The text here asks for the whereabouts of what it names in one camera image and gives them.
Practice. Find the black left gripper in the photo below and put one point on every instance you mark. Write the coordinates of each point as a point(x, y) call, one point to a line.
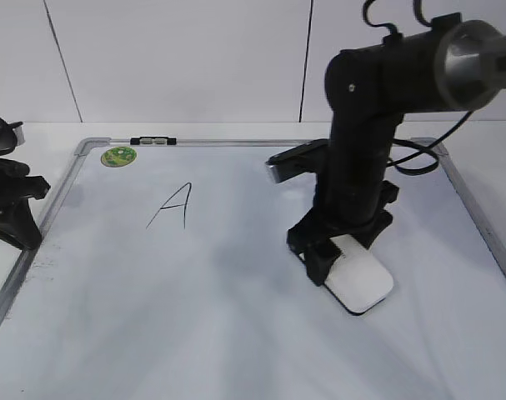
point(17, 225)

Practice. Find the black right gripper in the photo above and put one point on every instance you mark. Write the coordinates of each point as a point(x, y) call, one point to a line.
point(312, 234)

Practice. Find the white whiteboard eraser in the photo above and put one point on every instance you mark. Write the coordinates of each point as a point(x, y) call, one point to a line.
point(357, 278)

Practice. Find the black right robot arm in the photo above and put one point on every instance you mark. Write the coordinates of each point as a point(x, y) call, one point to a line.
point(456, 66)

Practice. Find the round green magnet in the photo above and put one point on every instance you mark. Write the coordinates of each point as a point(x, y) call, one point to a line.
point(118, 157)

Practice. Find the black and silver board clip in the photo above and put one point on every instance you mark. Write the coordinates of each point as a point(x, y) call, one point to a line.
point(152, 141)

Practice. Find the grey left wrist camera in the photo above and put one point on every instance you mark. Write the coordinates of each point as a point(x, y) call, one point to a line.
point(11, 137)

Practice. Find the white whiteboard with grey frame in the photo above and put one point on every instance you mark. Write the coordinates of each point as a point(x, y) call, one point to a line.
point(171, 278)

